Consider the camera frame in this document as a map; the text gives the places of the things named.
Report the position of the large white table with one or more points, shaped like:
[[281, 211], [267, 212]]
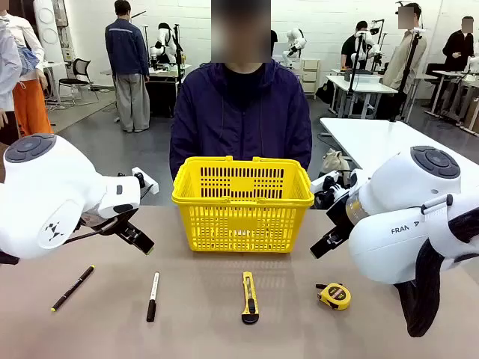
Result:
[[374, 138]]

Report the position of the person in black t-shirt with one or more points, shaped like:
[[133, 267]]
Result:
[[350, 46]]

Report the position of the man in blue jacket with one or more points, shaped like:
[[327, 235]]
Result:
[[125, 48]]

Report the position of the mannequin with orange pants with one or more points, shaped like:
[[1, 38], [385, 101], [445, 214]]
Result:
[[31, 104]]

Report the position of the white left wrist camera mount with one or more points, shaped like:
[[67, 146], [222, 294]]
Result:
[[147, 183]]

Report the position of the person in beige jacket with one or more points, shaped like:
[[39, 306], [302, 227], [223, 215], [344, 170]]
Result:
[[409, 56]]

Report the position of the person in purple jacket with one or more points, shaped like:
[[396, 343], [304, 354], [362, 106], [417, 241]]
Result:
[[239, 123]]

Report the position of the person in black jacket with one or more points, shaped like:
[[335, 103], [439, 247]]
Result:
[[458, 46]]

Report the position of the black mesh office chair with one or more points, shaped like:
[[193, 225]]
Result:
[[80, 67]]

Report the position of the white background desk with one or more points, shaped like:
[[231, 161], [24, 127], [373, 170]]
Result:
[[366, 85]]

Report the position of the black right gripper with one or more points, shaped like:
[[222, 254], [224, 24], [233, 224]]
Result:
[[342, 218]]

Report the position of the white marker black cap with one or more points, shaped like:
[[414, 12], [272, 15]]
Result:
[[153, 295]]

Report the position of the white drawer cabinet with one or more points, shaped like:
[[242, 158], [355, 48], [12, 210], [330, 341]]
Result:
[[310, 75]]

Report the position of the yellow tape measure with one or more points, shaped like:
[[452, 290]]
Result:
[[337, 295]]

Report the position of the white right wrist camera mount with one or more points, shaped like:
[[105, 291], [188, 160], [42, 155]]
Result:
[[329, 187]]

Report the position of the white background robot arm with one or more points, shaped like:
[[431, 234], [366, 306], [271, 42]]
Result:
[[295, 37]]

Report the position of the tall black tripod stand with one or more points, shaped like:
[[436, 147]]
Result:
[[406, 75]]

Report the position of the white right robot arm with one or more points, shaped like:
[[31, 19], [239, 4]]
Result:
[[393, 239]]

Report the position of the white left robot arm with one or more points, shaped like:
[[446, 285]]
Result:
[[45, 187]]

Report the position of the black backpack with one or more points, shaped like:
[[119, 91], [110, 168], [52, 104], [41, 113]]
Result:
[[325, 91]]

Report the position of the white tower air conditioner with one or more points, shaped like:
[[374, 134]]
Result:
[[46, 33]]

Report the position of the mannequin in light blue shirt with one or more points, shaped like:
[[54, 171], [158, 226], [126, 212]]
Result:
[[7, 67]]

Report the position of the yellow black utility knife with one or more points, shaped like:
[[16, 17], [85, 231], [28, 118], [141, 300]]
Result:
[[250, 299]]

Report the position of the black pen yellow tip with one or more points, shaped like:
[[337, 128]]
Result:
[[73, 288]]

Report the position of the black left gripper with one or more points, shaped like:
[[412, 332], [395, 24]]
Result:
[[110, 224]]

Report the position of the beige cloth bag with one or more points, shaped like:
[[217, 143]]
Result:
[[333, 159]]

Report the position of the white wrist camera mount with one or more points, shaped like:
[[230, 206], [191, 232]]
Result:
[[147, 183], [329, 187]]

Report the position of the yellow plastic shopping basket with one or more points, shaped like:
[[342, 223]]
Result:
[[243, 224]]

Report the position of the short black tripod stand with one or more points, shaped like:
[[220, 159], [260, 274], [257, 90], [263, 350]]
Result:
[[355, 67]]

